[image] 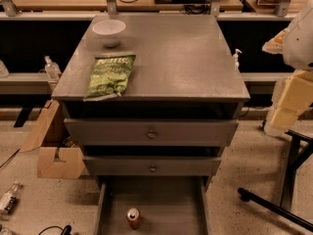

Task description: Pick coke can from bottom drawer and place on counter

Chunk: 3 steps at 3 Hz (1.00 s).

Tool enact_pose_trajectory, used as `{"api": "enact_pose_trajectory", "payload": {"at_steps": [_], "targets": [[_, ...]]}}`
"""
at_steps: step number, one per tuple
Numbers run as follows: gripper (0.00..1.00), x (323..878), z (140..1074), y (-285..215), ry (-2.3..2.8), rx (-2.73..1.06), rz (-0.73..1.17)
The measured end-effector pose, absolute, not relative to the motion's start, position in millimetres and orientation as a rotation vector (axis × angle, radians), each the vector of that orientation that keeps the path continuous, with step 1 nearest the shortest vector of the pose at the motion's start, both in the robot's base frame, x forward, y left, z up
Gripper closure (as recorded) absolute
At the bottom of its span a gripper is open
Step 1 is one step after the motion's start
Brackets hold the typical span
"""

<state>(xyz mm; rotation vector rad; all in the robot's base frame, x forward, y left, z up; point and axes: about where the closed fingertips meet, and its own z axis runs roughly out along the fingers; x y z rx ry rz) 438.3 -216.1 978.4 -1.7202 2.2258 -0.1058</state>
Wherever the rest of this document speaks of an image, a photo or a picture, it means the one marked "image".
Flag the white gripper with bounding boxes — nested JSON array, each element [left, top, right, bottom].
[[264, 70, 313, 136]]

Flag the red coke can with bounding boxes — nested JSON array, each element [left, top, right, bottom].
[[126, 208, 141, 229]]

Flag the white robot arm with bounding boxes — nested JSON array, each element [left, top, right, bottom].
[[263, 0, 313, 136]]

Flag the grey drawer cabinet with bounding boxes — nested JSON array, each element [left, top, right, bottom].
[[51, 13, 251, 188]]

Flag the grey open bottom drawer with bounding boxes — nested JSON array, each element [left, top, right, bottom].
[[93, 176, 211, 235]]

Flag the grey top drawer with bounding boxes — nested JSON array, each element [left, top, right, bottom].
[[65, 118, 238, 147]]

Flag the grey middle drawer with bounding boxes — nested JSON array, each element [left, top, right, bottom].
[[83, 156, 221, 176]]

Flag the green chip bag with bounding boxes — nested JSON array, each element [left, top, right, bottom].
[[84, 53, 136, 101]]

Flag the white bowl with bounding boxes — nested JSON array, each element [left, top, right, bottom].
[[92, 20, 126, 47]]

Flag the clear bottle on shelf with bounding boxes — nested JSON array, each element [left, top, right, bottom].
[[45, 56, 62, 80]]

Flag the brown cardboard box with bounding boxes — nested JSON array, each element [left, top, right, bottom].
[[21, 100, 85, 179]]

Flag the clear bottle on floor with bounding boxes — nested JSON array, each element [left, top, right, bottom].
[[0, 181, 21, 214]]

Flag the black cables on desk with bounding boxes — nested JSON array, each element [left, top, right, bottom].
[[117, 0, 213, 16]]

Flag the black cable on floor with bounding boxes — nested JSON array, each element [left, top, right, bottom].
[[37, 224, 72, 235]]

